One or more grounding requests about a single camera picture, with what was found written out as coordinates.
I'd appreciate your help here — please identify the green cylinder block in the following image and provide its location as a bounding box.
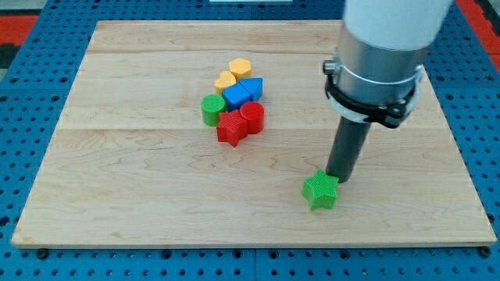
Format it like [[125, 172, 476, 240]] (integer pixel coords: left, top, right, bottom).
[[201, 94, 225, 126]]

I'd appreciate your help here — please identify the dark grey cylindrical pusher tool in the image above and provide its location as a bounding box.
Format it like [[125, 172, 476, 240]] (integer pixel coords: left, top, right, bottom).
[[326, 117, 371, 183]]

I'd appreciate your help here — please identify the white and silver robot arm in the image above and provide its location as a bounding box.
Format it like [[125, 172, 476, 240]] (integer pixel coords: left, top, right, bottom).
[[323, 0, 452, 183]]

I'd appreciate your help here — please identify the light wooden board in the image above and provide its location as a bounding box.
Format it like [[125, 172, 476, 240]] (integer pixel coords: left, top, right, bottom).
[[12, 20, 497, 249]]

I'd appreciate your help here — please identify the green star block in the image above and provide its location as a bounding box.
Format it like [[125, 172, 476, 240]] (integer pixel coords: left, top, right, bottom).
[[301, 169, 339, 211]]

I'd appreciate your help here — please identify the blue triangle block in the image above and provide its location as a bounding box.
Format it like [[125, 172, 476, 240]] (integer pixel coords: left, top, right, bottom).
[[239, 77, 263, 101]]

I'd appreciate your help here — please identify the blue cube block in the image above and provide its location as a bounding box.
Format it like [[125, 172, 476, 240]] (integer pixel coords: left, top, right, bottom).
[[222, 84, 251, 112]]

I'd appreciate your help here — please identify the red cylinder block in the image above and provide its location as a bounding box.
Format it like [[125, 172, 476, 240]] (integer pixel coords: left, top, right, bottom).
[[240, 101, 265, 134]]

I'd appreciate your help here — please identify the red star block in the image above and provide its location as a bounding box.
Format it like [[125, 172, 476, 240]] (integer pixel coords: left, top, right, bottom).
[[216, 109, 248, 147]]

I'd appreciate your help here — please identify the yellow heart block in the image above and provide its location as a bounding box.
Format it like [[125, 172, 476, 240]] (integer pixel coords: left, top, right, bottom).
[[213, 71, 237, 94]]

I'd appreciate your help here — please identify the yellow hexagon block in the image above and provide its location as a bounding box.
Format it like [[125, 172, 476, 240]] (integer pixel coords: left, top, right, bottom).
[[229, 58, 252, 80]]

